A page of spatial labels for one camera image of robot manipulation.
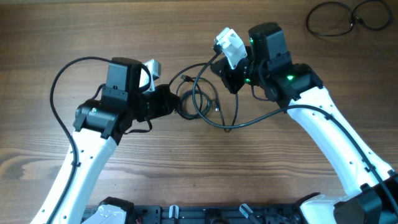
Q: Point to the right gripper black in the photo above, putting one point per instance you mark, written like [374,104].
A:
[227,74]

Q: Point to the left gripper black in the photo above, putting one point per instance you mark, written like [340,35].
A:
[161,92]

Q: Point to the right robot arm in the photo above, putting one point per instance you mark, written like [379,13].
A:
[268,46]

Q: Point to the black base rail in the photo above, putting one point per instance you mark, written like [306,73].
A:
[142,214]

